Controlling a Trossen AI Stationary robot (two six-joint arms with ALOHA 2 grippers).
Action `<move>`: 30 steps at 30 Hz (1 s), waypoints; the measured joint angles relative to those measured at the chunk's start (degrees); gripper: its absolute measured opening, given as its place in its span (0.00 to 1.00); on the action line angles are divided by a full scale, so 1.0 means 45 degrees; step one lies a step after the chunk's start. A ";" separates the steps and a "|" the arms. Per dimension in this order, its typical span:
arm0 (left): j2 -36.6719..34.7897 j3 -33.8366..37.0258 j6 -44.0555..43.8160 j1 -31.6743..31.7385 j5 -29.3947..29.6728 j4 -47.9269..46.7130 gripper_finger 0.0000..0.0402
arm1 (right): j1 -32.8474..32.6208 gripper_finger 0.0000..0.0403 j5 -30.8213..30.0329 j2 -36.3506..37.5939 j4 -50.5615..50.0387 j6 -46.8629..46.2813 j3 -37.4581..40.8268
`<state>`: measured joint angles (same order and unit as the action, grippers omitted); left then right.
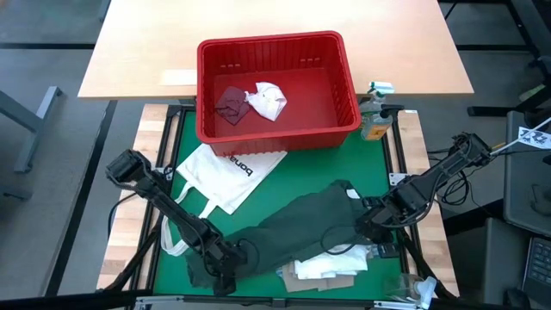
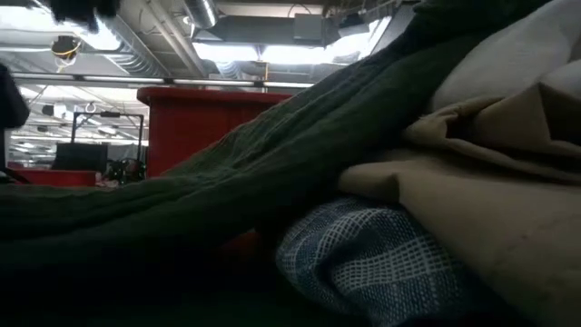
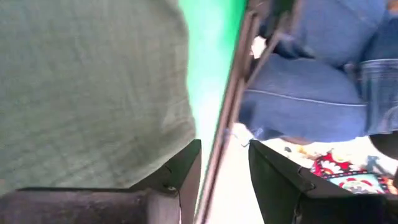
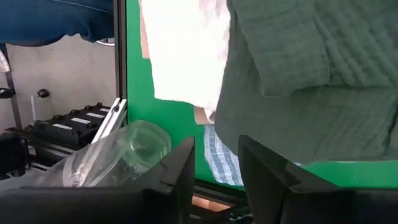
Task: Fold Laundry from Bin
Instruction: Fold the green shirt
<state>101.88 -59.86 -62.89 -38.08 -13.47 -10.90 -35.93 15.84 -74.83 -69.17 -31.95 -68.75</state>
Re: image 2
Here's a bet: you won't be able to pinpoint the beige trousers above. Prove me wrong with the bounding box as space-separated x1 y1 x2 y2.
338 58 581 327

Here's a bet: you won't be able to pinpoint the long ceiling light bar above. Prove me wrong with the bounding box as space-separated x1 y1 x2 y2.
11 72 315 91

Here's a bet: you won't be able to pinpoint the red storage bin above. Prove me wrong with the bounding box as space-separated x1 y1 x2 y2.
7 167 99 188

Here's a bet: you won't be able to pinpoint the red plastic laundry bin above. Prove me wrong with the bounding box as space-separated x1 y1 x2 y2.
136 86 294 179

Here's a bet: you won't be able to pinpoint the blue white striped towel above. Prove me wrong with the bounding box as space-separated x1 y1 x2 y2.
275 196 462 327

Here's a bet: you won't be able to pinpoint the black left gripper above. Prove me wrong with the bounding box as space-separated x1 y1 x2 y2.
49 0 122 33

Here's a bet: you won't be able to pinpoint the white garment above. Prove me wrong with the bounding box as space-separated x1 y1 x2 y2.
428 0 581 114

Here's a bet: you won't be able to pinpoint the silver ventilation duct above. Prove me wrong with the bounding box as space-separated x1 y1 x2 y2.
181 0 220 29

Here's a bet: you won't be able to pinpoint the dark green garment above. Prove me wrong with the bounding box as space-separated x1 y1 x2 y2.
0 0 553 327

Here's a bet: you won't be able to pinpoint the person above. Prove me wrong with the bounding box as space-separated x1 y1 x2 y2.
106 158 147 185

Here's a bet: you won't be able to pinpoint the black metal stand frame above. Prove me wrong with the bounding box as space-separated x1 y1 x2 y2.
71 110 145 181

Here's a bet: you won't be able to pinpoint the yellow ceiling cable reel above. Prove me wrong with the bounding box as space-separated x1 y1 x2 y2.
49 35 84 61

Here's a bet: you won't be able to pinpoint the black monitor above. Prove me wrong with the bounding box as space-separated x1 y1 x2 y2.
53 142 110 173

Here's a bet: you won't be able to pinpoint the grey ceiling box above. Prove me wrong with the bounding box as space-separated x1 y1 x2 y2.
292 12 327 45

